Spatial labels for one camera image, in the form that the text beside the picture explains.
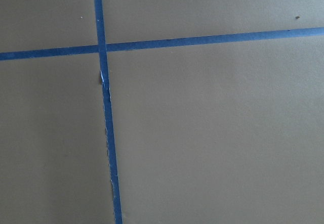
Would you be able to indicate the brown paper table cover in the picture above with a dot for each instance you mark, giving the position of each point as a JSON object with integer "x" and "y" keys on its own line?
{"x": 161, "y": 111}

